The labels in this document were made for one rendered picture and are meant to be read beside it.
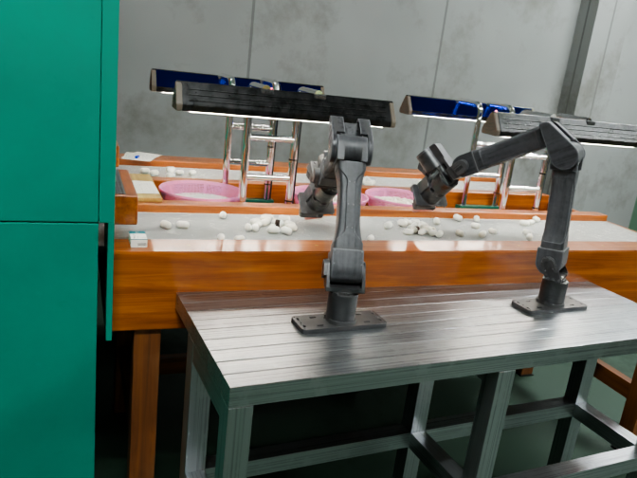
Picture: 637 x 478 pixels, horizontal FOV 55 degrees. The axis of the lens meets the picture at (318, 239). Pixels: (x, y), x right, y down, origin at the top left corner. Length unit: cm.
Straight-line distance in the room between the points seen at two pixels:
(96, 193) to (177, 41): 212
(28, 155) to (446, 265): 102
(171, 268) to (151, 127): 201
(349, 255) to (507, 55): 317
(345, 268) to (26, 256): 63
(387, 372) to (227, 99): 84
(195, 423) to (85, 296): 35
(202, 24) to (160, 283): 215
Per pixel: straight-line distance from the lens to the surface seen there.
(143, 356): 148
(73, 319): 138
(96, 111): 127
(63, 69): 126
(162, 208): 179
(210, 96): 164
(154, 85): 216
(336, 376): 112
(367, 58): 372
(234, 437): 111
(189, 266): 140
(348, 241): 128
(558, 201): 160
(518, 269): 180
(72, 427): 150
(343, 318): 129
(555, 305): 165
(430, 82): 396
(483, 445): 143
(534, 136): 160
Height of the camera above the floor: 120
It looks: 16 degrees down
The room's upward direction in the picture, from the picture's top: 7 degrees clockwise
